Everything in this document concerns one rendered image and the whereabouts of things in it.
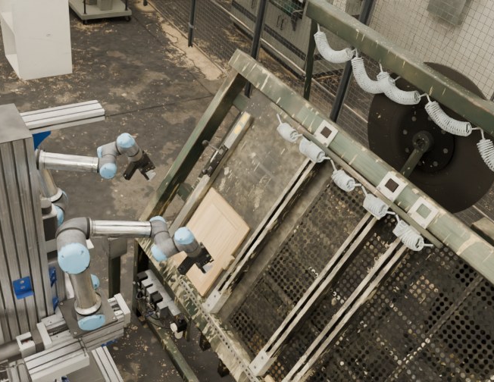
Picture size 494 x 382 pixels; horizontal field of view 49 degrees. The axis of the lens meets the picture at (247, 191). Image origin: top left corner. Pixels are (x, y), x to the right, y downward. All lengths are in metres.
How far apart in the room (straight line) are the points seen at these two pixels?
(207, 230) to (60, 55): 3.96
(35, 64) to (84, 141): 1.32
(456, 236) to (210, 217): 1.39
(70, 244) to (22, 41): 4.40
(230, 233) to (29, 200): 1.11
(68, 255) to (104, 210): 2.64
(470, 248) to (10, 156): 1.79
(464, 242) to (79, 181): 3.67
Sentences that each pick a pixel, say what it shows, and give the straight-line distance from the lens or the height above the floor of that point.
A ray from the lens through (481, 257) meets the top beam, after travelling 2.26.
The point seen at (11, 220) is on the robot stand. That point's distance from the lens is 2.45.
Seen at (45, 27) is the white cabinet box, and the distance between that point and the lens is 6.43.
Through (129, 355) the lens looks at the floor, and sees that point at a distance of 3.91.
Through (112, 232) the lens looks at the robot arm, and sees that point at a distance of 2.39.
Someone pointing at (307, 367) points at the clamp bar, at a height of 1.14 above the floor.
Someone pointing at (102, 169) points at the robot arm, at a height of 1.61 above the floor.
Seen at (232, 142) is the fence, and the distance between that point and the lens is 3.03.
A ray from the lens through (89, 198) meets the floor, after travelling 4.96.
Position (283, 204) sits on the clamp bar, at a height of 1.55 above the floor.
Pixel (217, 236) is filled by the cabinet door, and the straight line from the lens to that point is 3.03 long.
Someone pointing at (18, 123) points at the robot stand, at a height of 2.03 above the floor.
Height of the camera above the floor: 3.29
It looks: 40 degrees down
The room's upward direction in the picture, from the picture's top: 11 degrees clockwise
